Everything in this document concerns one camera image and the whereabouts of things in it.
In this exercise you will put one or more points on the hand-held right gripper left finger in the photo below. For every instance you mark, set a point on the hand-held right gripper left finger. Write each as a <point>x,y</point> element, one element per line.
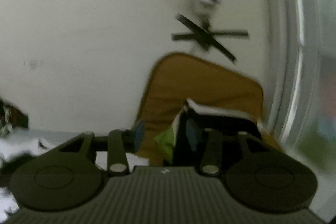
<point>139,132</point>

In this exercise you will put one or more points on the window frame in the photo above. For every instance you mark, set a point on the window frame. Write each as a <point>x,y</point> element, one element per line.
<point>291,56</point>

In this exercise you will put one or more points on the black patterned knit sweater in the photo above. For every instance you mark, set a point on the black patterned knit sweater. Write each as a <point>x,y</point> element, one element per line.
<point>13,113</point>

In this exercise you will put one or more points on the black garment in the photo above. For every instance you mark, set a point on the black garment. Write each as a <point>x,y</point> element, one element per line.
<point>223,123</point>

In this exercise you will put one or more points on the striped bed sheet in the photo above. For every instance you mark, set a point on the striped bed sheet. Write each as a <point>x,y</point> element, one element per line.
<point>321,195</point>

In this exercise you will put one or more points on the black tape strip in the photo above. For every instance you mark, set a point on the black tape strip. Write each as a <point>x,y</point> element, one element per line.
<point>231,34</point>
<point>189,24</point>

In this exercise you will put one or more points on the brown cushion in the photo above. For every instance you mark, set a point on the brown cushion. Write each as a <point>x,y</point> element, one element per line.
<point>199,82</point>

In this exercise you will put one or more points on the white t-shirt with grey print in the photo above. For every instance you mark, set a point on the white t-shirt with grey print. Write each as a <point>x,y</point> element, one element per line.
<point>15,148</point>

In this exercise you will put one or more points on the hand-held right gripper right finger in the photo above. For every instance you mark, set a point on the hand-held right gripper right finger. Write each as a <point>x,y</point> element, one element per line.
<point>193,134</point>

